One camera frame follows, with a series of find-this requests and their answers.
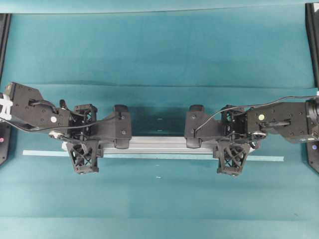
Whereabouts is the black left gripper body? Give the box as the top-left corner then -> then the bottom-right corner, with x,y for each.
49,104 -> 103,174

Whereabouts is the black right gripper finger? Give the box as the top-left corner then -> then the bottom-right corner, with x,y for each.
186,137 -> 202,149
184,105 -> 224,137

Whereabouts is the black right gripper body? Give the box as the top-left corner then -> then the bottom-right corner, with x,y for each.
215,105 -> 267,176

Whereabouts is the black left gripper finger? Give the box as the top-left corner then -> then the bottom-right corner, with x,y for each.
114,137 -> 130,149
93,105 -> 132,139

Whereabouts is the silver aluminium extrusion rail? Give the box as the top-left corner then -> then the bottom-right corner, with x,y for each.
61,135 -> 258,159

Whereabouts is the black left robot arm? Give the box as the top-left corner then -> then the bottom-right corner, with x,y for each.
0,82 -> 132,174

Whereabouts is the light teal tape strip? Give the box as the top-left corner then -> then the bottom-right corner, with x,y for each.
22,150 -> 284,162

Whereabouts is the teal table mat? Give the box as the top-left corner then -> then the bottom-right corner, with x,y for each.
0,4 -> 319,239

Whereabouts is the black left camera cable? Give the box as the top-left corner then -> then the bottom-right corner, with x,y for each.
9,99 -> 118,132

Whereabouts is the black camera cable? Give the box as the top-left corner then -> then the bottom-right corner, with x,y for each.
190,95 -> 319,138
9,99 -> 118,132

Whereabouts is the black right camera cable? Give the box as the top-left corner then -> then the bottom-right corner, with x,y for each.
190,95 -> 319,138

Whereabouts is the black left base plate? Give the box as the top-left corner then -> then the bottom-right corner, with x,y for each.
0,13 -> 11,164

